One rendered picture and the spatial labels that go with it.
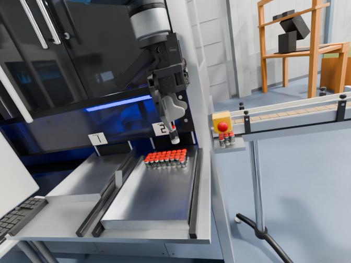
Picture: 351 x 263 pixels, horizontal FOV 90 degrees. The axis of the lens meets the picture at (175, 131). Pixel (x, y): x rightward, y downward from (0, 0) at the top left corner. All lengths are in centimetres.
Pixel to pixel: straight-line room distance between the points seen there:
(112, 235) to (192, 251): 82
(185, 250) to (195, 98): 99
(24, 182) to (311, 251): 172
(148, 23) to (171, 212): 48
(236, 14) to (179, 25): 388
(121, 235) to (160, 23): 53
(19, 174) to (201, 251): 112
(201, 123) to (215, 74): 375
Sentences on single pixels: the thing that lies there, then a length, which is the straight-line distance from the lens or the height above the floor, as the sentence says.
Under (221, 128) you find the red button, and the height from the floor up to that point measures 99.
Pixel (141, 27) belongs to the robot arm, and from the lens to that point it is 39.
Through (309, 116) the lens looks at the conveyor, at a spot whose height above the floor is 93.
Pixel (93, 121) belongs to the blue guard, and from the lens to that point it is 90.
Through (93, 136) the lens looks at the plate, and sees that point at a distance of 94.
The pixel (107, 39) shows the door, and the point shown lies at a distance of 78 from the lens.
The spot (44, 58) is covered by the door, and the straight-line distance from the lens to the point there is 97.
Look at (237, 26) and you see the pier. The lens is 452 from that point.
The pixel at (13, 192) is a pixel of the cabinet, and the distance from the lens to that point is 124.
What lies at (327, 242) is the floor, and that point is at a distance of 163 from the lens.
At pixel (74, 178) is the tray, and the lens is 99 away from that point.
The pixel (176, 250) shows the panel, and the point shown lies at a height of 17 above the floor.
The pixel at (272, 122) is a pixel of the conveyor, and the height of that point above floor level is 92.
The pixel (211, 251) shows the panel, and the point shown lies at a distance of 132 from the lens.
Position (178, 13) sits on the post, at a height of 141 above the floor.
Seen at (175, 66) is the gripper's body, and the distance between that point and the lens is 38.
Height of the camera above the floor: 129
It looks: 22 degrees down
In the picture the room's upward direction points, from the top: 15 degrees counter-clockwise
